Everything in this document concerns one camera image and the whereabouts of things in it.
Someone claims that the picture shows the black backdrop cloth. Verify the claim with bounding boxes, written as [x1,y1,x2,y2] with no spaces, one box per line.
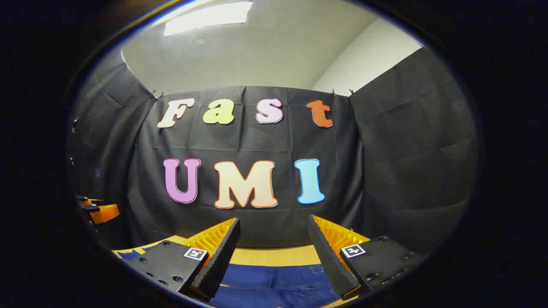
[66,45,480,257]

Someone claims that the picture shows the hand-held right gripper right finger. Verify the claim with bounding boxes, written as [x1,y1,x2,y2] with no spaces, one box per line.
[307,215,426,300]

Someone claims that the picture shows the ceiling light panel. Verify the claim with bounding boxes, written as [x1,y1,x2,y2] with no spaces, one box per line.
[164,1,253,38]

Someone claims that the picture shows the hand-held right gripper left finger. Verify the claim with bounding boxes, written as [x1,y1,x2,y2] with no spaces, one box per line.
[124,217,241,301]

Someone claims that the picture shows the blue denim jeans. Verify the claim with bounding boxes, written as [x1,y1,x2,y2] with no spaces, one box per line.
[117,249,343,308]

